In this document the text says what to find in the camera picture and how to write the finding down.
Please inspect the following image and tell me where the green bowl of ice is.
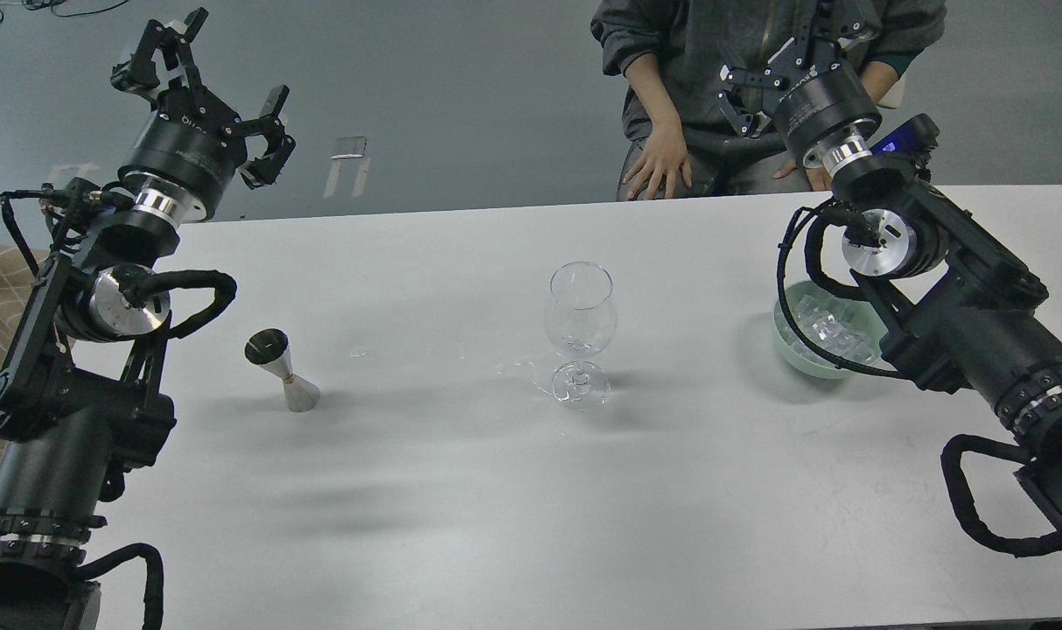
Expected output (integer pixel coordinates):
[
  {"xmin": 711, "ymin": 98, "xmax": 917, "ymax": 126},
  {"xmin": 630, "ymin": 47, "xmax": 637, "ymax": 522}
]
[{"xmin": 772, "ymin": 280, "xmax": 887, "ymax": 380}]

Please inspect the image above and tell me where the person in grey sweater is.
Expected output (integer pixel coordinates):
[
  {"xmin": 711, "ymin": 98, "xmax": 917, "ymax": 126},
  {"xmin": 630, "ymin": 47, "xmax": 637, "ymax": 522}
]
[{"xmin": 590, "ymin": 0, "xmax": 947, "ymax": 200}]

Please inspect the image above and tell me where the clear wine glass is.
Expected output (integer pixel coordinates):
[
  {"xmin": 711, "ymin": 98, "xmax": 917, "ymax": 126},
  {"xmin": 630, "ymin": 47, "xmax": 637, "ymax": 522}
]
[{"xmin": 544, "ymin": 262, "xmax": 618, "ymax": 411}]

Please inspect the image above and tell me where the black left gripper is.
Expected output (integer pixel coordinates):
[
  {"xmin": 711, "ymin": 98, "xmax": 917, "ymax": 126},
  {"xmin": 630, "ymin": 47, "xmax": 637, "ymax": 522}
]
[{"xmin": 110, "ymin": 8, "xmax": 296, "ymax": 222}]

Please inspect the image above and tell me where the steel cocktail jigger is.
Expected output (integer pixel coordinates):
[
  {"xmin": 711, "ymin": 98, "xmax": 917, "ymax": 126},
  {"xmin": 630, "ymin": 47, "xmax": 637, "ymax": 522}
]
[{"xmin": 244, "ymin": 328, "xmax": 322, "ymax": 412}]

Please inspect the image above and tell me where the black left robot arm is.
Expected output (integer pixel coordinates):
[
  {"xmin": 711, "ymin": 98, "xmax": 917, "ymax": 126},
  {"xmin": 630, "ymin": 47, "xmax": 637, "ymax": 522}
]
[{"xmin": 0, "ymin": 8, "xmax": 296, "ymax": 629}]

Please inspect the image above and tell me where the person right hand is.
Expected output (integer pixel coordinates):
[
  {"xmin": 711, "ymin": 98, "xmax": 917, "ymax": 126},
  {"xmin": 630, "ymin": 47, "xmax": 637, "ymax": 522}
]
[{"xmin": 618, "ymin": 116, "xmax": 693, "ymax": 202}]

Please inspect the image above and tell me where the grey floor plate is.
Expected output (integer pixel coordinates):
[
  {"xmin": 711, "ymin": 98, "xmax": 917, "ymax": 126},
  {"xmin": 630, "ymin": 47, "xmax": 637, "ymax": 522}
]
[{"xmin": 330, "ymin": 136, "xmax": 367, "ymax": 161}]

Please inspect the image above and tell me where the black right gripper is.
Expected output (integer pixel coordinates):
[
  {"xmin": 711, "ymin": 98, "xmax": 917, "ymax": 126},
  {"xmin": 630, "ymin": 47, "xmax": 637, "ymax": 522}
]
[{"xmin": 716, "ymin": 1, "xmax": 883, "ymax": 169}]

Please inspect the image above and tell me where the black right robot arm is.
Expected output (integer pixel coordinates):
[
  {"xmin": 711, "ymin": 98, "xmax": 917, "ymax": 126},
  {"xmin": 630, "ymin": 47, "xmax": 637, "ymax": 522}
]
[{"xmin": 718, "ymin": 1, "xmax": 1062, "ymax": 557}]

